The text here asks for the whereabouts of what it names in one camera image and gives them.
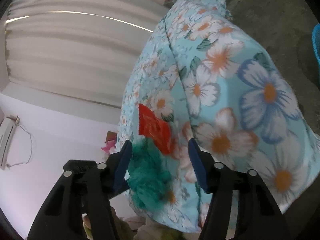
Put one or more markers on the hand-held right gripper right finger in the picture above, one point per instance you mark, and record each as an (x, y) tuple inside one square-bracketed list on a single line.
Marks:
[(198, 165)]

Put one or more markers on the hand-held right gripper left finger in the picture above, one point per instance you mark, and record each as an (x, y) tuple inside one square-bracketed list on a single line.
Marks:
[(123, 162)]

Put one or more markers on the red foil packet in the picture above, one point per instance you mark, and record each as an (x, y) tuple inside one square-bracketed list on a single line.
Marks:
[(152, 125)]

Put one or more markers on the blue plastic wastebasket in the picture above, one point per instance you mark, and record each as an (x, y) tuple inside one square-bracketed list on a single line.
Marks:
[(317, 42)]

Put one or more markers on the small brown box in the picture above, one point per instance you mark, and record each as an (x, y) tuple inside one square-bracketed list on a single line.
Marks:
[(111, 135)]

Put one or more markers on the blue floral blanket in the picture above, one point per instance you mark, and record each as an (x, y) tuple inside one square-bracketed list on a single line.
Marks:
[(225, 80)]

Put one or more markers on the cream curtain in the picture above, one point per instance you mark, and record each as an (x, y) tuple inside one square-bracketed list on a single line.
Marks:
[(75, 55)]

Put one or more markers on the white air conditioner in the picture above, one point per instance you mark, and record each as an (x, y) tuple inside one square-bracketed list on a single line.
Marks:
[(6, 140)]

